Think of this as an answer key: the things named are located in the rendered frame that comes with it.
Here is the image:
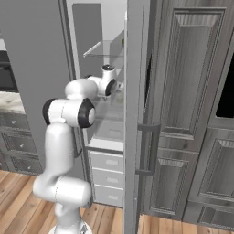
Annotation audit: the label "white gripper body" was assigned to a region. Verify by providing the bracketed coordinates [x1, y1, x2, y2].
[115, 81, 125, 96]

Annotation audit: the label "grey fridge door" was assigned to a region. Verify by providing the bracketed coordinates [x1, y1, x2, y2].
[122, 0, 151, 234]
[0, 0, 94, 209]

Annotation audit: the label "grey wooden tall cupboards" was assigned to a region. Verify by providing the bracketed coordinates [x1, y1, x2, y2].
[142, 0, 234, 231]

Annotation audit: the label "dark grey fridge door handle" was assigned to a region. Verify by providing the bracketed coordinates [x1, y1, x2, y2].
[72, 129, 84, 159]
[135, 122, 162, 176]

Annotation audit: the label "black wall oven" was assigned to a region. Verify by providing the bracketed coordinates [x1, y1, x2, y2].
[0, 49, 18, 93]

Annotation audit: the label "grey fridge body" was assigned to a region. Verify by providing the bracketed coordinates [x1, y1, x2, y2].
[65, 0, 128, 208]

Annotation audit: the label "black built-in appliance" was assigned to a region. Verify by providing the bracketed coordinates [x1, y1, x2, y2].
[215, 56, 234, 120]

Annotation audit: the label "glass fridge shelf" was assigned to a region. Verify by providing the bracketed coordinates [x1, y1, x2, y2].
[82, 39, 125, 59]

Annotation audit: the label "clear fridge drawer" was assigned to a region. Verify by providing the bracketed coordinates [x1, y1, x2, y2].
[92, 118, 125, 142]

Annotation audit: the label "grey wooden counter drawers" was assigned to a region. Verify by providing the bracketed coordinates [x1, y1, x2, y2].
[0, 111, 44, 177]

